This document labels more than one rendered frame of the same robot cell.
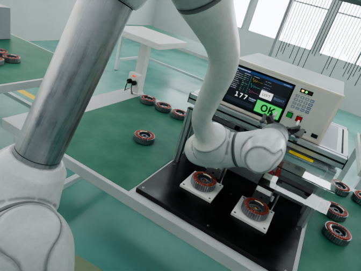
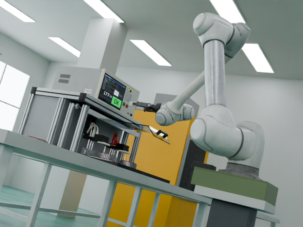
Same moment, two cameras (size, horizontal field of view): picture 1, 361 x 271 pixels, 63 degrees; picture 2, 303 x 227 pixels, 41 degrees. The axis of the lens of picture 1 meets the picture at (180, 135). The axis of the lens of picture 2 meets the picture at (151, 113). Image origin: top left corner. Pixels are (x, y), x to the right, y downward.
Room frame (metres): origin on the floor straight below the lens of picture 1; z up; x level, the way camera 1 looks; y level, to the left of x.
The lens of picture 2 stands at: (0.51, 2.21, 0.66)
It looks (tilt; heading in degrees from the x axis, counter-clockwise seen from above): 11 degrees up; 279
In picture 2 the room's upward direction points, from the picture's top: 14 degrees clockwise
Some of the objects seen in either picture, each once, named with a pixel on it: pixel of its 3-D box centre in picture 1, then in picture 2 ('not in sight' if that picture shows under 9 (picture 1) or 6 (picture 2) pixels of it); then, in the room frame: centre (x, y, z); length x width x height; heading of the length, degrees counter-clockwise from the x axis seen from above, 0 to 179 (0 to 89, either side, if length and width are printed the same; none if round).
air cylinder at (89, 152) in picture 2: (215, 169); (87, 153); (1.23, -0.21, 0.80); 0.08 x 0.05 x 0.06; 68
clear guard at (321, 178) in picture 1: (299, 170); (142, 132); (0.99, -0.46, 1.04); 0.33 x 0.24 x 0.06; 158
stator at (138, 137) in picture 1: (144, 136); (35, 141); (1.40, 0.18, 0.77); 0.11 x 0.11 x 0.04
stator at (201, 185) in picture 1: (203, 181); (107, 156); (1.10, -0.15, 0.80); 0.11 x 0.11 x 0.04
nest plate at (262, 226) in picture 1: (253, 213); not in sight; (1.01, -0.38, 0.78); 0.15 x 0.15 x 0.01; 68
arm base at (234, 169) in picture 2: not in sight; (242, 172); (0.35, 0.18, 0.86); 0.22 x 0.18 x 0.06; 70
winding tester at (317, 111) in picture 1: (284, 92); (96, 93); (1.35, -0.40, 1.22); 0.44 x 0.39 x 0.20; 68
